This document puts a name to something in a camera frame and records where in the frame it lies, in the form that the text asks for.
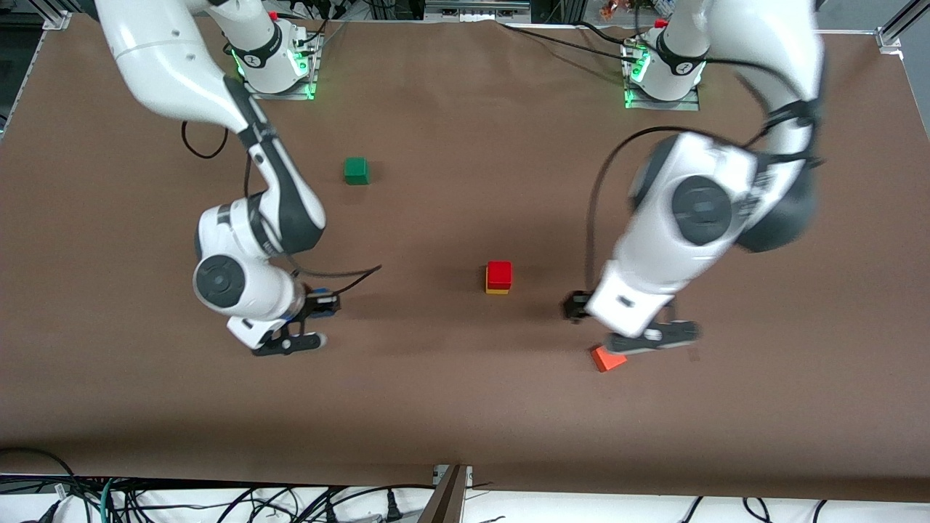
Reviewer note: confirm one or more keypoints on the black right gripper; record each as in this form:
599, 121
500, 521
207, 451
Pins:
317, 303

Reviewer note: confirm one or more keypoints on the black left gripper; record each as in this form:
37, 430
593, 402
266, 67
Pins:
576, 306

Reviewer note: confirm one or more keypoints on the red cube block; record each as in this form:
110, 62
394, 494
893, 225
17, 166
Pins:
499, 274

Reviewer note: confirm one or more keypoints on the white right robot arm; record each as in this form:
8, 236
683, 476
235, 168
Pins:
254, 211

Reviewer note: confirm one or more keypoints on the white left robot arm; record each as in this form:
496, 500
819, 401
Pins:
697, 218

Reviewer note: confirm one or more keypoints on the orange cube block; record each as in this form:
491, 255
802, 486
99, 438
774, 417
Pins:
604, 359

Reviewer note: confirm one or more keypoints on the yellow cube block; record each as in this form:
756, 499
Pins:
497, 291

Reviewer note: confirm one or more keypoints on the green cube block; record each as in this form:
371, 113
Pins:
356, 171

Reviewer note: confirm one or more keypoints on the brown paper table cover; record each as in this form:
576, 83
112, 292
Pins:
465, 407

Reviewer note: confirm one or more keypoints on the black power plug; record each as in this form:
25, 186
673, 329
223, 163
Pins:
393, 507

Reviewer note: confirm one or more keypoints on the aluminium profile beam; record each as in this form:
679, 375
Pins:
445, 501

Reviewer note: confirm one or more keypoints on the silver bar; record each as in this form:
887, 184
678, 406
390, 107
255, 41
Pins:
476, 7

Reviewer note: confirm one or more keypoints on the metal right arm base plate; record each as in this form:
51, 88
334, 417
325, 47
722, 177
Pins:
309, 87

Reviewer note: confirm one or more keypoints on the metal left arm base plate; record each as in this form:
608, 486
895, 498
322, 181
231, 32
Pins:
690, 103

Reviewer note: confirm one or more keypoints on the aluminium frame corner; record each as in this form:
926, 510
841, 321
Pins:
897, 29
57, 16

